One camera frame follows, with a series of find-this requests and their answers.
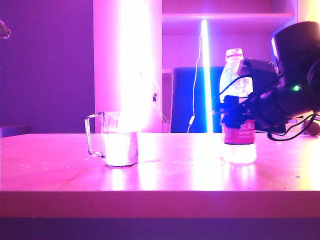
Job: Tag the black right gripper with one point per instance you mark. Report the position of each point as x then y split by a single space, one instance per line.
275 105

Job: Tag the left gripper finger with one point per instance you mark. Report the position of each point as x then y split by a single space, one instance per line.
3 30

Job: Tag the clear plastic mineral water bottle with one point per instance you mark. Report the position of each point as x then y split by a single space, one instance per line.
238 135

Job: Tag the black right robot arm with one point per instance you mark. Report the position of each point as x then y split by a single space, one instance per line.
297 50

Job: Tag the clear glass mug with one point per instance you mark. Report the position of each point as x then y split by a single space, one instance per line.
120 150

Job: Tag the thin light tube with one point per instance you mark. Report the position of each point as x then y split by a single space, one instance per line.
205 75

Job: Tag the shelf unit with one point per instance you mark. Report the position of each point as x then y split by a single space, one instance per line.
237 37

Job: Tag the round dark object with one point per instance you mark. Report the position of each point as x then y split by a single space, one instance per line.
313 130

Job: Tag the wide bright light tube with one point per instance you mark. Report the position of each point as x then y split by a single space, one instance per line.
135 62

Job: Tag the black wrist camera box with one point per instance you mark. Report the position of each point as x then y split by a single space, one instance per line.
257 67

